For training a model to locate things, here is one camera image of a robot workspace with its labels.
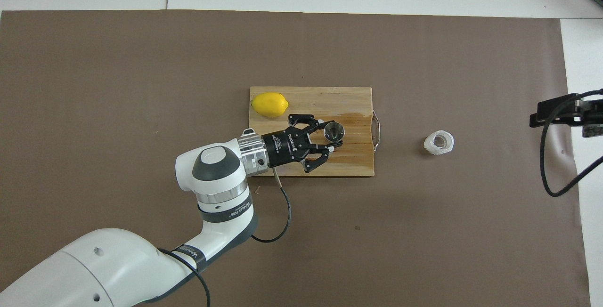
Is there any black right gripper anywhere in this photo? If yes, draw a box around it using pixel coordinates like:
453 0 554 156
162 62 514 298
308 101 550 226
530 93 603 129

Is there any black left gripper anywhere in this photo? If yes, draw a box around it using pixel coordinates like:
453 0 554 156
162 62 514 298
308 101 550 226
261 113 344 174

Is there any steel double jigger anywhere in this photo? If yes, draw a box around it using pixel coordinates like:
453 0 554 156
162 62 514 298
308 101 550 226
323 120 346 143

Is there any wooden cutting board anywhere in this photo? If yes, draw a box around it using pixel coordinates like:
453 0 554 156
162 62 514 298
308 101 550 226
247 86 381 178

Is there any yellow lemon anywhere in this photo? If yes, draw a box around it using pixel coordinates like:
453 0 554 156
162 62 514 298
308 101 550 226
251 92 289 118

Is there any brown paper table mat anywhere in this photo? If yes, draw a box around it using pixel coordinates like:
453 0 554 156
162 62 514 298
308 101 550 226
0 9 592 307

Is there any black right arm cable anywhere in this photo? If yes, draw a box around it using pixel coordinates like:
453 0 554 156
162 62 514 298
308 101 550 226
539 88 603 198

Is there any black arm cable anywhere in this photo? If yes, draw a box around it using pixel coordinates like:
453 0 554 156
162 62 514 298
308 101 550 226
539 88 603 198
158 166 293 307

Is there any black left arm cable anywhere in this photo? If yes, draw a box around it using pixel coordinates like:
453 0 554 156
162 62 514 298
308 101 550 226
158 166 293 307

